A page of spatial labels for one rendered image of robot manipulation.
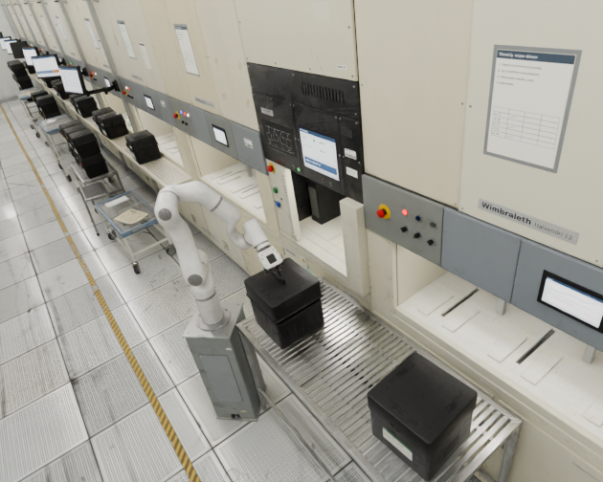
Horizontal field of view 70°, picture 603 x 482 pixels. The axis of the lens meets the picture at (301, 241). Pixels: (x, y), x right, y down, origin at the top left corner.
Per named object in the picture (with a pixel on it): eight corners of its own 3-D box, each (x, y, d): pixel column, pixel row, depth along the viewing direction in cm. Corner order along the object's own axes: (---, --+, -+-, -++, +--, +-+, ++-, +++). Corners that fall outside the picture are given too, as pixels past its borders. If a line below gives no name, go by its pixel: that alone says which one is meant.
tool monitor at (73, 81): (69, 101, 462) (54, 66, 442) (115, 89, 484) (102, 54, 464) (77, 108, 433) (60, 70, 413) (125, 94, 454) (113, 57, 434)
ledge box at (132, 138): (130, 159, 468) (122, 135, 454) (155, 150, 479) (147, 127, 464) (137, 166, 446) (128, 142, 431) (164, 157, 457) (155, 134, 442)
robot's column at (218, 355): (215, 419, 278) (181, 337, 236) (228, 383, 300) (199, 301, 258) (257, 422, 272) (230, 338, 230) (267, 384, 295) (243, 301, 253)
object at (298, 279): (245, 295, 227) (240, 275, 220) (291, 270, 239) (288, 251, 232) (275, 324, 206) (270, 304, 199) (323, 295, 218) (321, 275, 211)
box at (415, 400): (368, 432, 175) (365, 393, 161) (413, 389, 189) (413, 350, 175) (428, 485, 155) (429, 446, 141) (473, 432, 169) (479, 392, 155)
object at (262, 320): (296, 297, 249) (291, 274, 240) (325, 323, 229) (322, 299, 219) (255, 321, 237) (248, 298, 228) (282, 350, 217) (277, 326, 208)
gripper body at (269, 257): (256, 250, 213) (267, 270, 211) (273, 241, 217) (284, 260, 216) (253, 253, 219) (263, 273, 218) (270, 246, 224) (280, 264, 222)
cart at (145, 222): (106, 240, 491) (89, 203, 465) (149, 221, 515) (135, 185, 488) (136, 276, 423) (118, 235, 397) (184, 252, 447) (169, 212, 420)
